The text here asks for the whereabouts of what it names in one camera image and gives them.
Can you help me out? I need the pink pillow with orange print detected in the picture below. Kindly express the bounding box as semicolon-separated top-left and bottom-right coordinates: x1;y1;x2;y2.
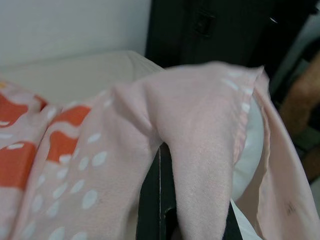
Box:
0;60;320;240

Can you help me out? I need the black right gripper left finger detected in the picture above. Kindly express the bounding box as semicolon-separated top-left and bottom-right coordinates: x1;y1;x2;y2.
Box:
136;143;181;240

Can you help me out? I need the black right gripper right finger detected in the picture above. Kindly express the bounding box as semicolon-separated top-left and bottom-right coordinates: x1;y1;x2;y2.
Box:
224;199;243;240

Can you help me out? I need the person bare leg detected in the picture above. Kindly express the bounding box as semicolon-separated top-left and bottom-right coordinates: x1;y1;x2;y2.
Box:
279;59;320;137

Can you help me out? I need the cream mattress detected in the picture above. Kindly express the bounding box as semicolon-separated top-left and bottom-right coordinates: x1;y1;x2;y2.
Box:
0;49;166;111

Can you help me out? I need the black ridged cabinet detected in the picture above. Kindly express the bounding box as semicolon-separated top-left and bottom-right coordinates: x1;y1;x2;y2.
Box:
144;0;320;85

